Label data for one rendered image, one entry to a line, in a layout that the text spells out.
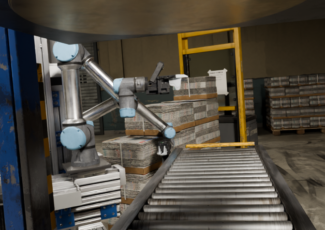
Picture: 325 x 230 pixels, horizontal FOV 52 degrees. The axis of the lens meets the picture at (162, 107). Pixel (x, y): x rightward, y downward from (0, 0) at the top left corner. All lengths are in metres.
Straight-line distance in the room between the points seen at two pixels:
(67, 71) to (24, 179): 0.88
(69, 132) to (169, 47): 8.02
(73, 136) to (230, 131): 2.64
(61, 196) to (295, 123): 6.63
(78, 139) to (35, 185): 0.78
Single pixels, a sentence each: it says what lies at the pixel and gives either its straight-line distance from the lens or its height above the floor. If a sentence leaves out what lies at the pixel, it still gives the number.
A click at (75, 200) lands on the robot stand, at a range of 1.69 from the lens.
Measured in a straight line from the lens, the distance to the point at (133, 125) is 2.69.
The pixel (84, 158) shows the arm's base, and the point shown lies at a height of 0.86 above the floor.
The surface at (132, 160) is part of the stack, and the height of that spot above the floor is 0.70.
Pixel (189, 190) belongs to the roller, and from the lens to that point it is 1.31.
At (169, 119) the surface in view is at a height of 0.95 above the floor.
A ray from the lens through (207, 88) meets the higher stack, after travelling 3.36.
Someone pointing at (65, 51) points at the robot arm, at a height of 1.39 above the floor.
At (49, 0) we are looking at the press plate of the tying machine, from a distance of 0.40.
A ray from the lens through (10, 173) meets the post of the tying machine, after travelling 0.88.
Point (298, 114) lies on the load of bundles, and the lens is 7.83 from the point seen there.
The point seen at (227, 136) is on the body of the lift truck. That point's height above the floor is 0.59.
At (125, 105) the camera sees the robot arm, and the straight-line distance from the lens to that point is 1.60.
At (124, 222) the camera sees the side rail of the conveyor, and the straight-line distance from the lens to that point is 1.04.
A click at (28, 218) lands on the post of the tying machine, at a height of 0.90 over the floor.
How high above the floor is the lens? 1.18
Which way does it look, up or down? 3 degrees down
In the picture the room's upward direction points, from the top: 4 degrees counter-clockwise
